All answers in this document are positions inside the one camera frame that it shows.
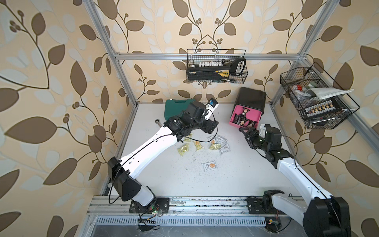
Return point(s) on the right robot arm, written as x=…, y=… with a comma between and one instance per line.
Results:
x=321, y=214

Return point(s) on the yellow cookie packet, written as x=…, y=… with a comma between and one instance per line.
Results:
x=182, y=150
x=198, y=145
x=215, y=146
x=188, y=138

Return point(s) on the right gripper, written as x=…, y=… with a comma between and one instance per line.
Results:
x=256, y=133

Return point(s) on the wire basket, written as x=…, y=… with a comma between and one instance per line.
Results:
x=316, y=113
x=235, y=58

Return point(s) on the right wire basket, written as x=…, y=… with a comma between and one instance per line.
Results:
x=316, y=113

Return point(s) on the black cookie packet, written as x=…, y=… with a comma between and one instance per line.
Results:
x=243, y=121
x=251, y=123
x=236, y=119
x=245, y=111

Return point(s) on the black tool box in basket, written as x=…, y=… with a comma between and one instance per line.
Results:
x=215, y=73

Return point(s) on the silver ratchet wrench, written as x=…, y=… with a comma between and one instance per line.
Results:
x=157, y=121

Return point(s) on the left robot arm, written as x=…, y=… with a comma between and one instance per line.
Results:
x=124, y=171

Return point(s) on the yellow cookie packet left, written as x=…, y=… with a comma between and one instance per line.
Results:
x=182, y=150

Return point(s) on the white paper in basket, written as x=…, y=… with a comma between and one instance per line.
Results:
x=326, y=92

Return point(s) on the white cookie packet barcode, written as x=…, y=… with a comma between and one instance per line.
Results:
x=225, y=149

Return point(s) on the black pink drawer cabinet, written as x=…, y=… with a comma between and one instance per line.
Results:
x=251, y=98

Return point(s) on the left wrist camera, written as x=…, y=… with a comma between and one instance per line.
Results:
x=210, y=107

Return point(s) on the white cookie packet top right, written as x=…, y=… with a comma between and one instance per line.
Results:
x=221, y=140

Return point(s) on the yellow cookie packet top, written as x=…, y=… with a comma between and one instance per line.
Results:
x=188, y=138

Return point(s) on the back wire basket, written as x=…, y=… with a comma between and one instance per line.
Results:
x=235, y=58

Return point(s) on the yellow cookie packet middle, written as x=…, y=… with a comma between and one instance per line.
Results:
x=198, y=145

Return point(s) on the green plastic tool case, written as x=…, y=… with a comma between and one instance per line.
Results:
x=175, y=107

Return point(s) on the pink top drawer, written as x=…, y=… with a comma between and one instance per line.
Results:
x=253, y=114

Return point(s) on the black cookie packet bottom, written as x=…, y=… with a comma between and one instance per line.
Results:
x=251, y=123

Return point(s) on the white cookie packet centre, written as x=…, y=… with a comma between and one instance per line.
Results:
x=209, y=166

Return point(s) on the yellow cookie packet right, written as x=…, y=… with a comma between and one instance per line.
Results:
x=215, y=146

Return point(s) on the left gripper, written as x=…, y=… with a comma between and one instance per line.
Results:
x=212, y=128

